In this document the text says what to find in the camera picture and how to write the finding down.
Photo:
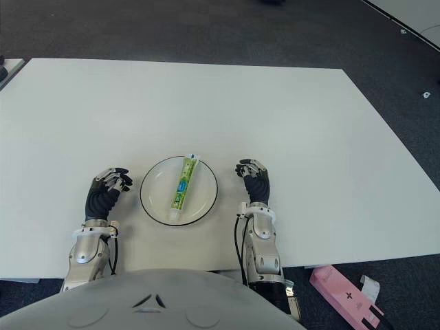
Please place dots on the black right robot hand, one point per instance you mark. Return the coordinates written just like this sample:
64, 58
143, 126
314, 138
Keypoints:
258, 187

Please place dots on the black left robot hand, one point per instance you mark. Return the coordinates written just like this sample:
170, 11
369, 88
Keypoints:
99, 199

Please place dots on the grey robot torso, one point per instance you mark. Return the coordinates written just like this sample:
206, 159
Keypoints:
154, 302

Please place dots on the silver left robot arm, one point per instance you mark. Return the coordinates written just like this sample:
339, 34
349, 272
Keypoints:
86, 247

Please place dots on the white paper tag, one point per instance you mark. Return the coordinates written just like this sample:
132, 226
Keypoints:
370, 288

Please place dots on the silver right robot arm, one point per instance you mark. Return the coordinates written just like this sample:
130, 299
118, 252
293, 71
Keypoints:
264, 240

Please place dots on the pink cardboard box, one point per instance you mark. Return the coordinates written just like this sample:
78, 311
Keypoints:
337, 288

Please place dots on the green toothpaste tube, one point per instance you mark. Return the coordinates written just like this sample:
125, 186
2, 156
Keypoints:
184, 182

